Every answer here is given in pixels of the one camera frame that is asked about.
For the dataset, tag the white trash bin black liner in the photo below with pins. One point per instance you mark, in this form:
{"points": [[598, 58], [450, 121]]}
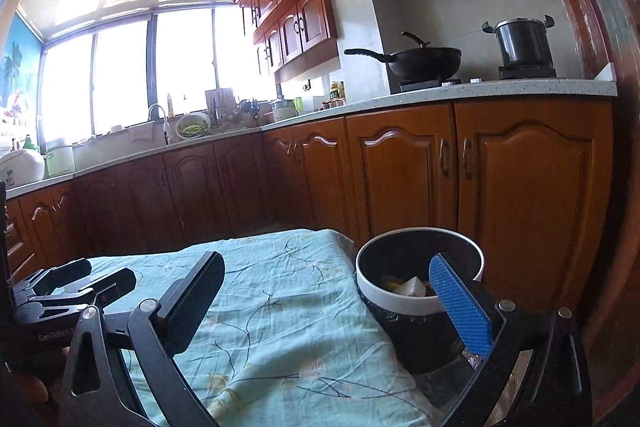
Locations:
{"points": [[400, 302]]}

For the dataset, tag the red wooden door frame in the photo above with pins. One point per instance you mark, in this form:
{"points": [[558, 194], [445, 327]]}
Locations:
{"points": [[600, 7]]}

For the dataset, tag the condiment bottles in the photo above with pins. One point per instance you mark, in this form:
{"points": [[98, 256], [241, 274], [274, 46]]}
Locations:
{"points": [[337, 91]]}

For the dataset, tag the large kitchen window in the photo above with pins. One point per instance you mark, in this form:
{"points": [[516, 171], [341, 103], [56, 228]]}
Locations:
{"points": [[120, 72]]}

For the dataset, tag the wooden cutting board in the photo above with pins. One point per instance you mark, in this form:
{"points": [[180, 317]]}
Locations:
{"points": [[220, 104]]}

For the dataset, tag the bowl of green vegetables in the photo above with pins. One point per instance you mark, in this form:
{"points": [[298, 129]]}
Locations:
{"points": [[192, 126]]}

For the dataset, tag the pale green cooker pot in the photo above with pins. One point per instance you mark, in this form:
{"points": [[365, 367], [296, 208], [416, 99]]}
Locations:
{"points": [[60, 159]]}

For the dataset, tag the black gas stove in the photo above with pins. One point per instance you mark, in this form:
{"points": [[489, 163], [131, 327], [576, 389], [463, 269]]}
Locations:
{"points": [[525, 73]]}

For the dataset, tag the black spatula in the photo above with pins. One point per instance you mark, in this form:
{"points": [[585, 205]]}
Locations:
{"points": [[415, 39]]}

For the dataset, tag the green floral cloth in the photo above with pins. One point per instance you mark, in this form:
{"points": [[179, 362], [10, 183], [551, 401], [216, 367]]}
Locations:
{"points": [[280, 322]]}

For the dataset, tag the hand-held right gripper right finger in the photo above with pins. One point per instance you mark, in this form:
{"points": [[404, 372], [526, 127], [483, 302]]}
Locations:
{"points": [[460, 302]]}

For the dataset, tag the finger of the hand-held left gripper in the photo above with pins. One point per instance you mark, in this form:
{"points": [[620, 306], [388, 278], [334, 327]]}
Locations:
{"points": [[112, 284], [65, 274]]}

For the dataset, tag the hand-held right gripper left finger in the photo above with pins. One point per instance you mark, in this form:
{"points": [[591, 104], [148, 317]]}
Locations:
{"points": [[192, 302]]}

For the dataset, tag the chrome sink faucet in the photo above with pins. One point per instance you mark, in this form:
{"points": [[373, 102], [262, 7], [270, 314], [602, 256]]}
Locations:
{"points": [[165, 124]]}

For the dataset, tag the black stock pot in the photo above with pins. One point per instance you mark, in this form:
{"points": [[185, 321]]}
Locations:
{"points": [[522, 42]]}

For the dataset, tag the speckled white kitchen countertop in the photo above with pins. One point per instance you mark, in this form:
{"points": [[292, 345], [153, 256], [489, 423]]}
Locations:
{"points": [[450, 93]]}

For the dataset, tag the yellow red snack packet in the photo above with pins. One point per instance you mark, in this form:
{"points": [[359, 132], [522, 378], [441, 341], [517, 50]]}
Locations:
{"points": [[391, 283]]}

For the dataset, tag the black wok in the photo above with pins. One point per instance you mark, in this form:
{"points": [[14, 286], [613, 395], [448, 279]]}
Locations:
{"points": [[425, 62]]}

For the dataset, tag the white tissue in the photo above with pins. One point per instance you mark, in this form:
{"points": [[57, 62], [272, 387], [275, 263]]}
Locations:
{"points": [[412, 287]]}

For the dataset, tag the blue palm wall poster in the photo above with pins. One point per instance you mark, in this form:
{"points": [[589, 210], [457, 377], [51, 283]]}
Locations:
{"points": [[20, 67]]}

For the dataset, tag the white rice cooker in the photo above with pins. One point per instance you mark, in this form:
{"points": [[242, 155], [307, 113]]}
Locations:
{"points": [[22, 167]]}

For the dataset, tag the row of wooden lower cabinets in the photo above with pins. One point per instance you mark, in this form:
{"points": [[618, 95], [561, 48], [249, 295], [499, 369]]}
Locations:
{"points": [[400, 177]]}

